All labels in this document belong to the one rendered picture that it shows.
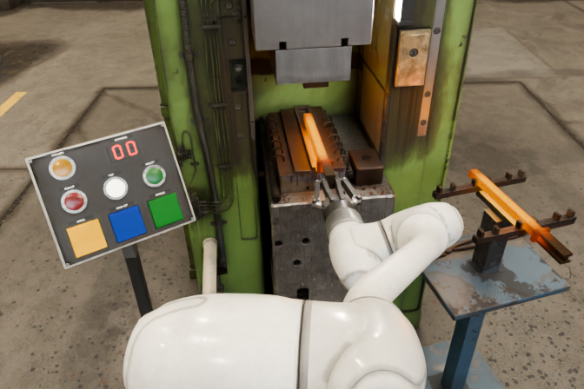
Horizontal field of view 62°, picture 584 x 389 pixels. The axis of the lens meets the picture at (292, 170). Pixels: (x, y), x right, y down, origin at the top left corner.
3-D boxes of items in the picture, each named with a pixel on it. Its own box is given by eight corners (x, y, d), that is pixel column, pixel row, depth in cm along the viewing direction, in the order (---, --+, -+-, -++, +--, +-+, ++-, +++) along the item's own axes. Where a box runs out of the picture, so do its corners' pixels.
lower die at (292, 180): (344, 187, 151) (345, 164, 147) (280, 193, 150) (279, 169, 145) (321, 124, 186) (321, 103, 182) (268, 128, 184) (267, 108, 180)
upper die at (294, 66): (350, 80, 132) (352, 46, 127) (276, 85, 130) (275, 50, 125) (322, 32, 167) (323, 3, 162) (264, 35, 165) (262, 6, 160)
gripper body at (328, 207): (325, 234, 121) (319, 210, 128) (359, 230, 122) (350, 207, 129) (325, 209, 117) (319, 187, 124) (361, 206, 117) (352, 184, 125)
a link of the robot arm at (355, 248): (333, 258, 118) (385, 240, 117) (347, 309, 105) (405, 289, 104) (319, 227, 112) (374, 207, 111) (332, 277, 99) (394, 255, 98)
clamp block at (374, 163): (382, 184, 153) (384, 167, 149) (355, 187, 152) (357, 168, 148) (372, 163, 163) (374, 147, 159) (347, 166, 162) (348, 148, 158)
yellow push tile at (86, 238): (107, 246, 121) (97, 218, 120) (76, 258, 118) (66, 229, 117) (107, 246, 123) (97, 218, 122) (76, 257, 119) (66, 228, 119)
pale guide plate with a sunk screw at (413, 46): (423, 85, 149) (431, 29, 140) (394, 87, 148) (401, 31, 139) (421, 82, 151) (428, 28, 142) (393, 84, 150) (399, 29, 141)
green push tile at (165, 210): (183, 219, 130) (175, 192, 129) (156, 228, 127) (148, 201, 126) (182, 218, 131) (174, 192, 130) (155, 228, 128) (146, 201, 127)
